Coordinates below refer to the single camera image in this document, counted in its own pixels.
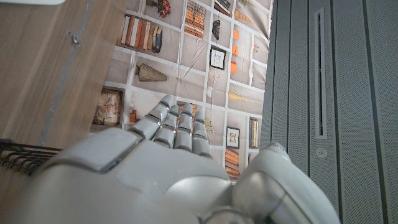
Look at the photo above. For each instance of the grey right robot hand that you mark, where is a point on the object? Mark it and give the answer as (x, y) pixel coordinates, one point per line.
(155, 174)

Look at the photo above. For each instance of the white square paper plate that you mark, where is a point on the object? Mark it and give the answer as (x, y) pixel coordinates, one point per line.
(31, 1)

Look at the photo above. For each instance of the printed bookshelf backdrop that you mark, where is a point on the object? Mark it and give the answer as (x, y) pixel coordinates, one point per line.
(192, 74)

